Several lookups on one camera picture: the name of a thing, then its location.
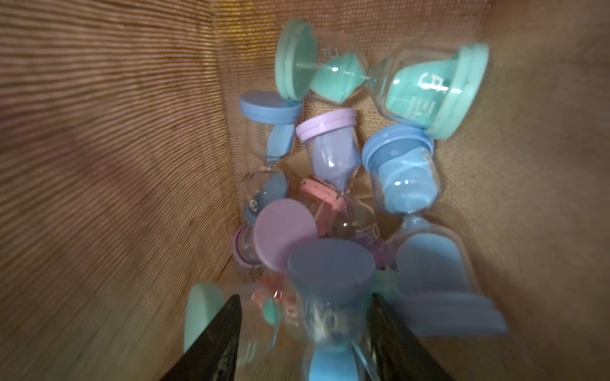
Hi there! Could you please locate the purple sand timer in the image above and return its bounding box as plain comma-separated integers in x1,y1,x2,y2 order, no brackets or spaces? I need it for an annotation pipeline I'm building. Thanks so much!
296,108,388,269

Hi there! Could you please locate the large green sand timer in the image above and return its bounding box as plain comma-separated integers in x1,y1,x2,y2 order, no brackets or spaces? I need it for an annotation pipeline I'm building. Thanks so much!
275,19,490,141

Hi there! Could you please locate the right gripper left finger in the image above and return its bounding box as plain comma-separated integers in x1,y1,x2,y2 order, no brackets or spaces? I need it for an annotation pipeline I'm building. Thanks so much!
160,295,242,381

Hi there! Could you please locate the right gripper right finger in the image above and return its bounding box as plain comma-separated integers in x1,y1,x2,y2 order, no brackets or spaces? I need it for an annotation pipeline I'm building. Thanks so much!
368,293,453,380

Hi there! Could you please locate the light blue sand timer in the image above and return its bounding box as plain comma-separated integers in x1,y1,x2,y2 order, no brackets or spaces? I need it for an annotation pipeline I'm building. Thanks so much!
362,124,508,337

